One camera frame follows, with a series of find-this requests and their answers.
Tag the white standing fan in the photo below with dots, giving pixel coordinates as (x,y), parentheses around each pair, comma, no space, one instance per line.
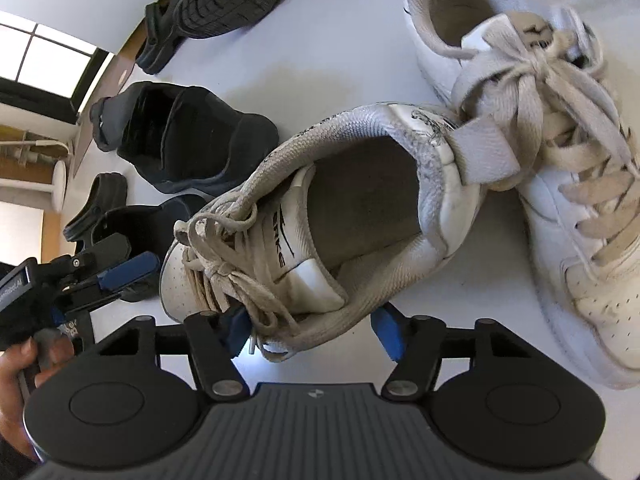
(57,185)

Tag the low white cabinet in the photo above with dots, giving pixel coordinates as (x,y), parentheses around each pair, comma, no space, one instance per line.
(20,230)

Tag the black lace-up sneaker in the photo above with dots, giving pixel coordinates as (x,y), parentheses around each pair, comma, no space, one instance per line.
(225,0)
(240,145)

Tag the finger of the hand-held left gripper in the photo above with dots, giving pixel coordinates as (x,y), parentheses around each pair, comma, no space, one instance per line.
(107,251)
(127,270)

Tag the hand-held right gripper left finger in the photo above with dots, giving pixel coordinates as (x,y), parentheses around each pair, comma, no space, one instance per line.
(237,327)

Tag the white printed lace-up sneaker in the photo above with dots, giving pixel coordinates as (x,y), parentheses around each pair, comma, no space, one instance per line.
(575,240)
(450,200)

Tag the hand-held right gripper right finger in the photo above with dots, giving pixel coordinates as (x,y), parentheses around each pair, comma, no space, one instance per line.
(387,330)

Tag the person's left hand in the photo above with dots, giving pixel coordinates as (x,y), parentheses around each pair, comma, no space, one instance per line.
(25,375)

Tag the black framed glass door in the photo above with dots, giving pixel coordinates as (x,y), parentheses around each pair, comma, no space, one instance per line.
(50,60)

